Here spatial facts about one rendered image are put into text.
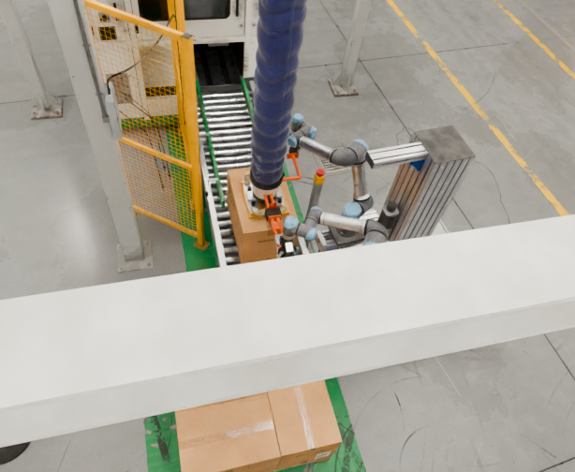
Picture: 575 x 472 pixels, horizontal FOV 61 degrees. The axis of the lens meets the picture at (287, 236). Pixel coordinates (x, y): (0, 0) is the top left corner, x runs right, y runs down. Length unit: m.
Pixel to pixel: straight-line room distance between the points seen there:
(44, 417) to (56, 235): 4.34
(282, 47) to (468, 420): 3.09
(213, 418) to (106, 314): 2.86
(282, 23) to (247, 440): 2.39
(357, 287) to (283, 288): 0.07
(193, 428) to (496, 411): 2.39
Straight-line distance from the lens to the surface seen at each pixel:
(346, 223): 2.78
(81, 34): 2.98
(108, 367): 0.45
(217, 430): 3.29
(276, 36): 2.54
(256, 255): 3.53
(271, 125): 2.86
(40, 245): 4.83
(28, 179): 5.39
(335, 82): 6.33
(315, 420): 3.35
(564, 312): 0.70
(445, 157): 2.68
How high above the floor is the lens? 3.73
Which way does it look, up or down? 53 degrees down
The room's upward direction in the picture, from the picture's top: 10 degrees clockwise
